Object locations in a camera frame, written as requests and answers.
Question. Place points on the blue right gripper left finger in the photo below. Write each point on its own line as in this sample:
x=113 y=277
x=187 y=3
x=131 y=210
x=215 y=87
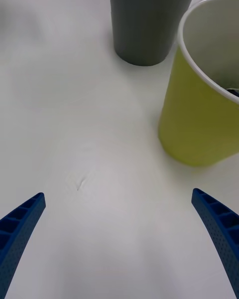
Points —
x=17 y=239

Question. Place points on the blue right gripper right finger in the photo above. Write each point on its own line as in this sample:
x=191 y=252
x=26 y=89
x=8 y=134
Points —
x=221 y=229

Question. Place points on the yellow-green plastic waste bin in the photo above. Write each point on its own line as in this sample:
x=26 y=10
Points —
x=194 y=119

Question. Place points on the black drink can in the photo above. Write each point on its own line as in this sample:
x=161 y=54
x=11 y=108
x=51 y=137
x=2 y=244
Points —
x=234 y=92

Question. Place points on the grey plastic waste bin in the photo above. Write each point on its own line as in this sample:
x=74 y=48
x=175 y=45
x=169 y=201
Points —
x=144 y=30

